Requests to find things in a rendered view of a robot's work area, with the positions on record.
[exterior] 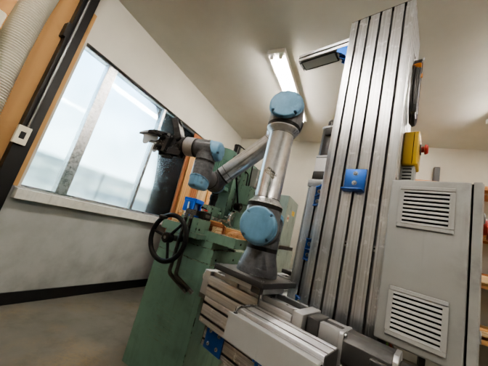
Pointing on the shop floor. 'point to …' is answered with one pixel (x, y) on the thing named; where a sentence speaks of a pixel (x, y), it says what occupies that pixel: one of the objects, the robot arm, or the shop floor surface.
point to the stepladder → (192, 203)
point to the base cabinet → (170, 319)
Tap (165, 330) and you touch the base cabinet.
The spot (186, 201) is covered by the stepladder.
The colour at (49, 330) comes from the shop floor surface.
